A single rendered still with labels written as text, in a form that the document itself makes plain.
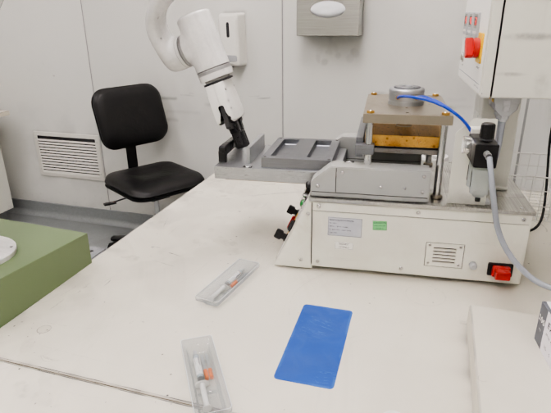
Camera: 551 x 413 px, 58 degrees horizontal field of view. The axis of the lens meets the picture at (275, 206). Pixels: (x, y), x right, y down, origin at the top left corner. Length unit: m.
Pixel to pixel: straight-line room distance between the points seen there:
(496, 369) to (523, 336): 0.12
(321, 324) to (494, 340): 0.30
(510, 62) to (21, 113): 3.14
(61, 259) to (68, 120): 2.31
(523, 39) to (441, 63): 1.56
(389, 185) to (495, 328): 0.35
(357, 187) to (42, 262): 0.68
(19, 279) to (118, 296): 0.19
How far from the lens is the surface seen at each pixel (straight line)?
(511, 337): 0.95
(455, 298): 1.11
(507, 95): 1.05
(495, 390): 0.83
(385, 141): 1.11
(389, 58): 2.60
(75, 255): 1.23
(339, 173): 1.07
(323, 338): 0.94
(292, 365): 0.88
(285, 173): 1.14
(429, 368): 0.91
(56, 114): 3.49
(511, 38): 1.04
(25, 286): 1.13
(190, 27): 1.22
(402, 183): 1.07
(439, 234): 1.11
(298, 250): 1.14
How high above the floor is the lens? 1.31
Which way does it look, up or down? 21 degrees down
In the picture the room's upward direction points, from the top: 1 degrees counter-clockwise
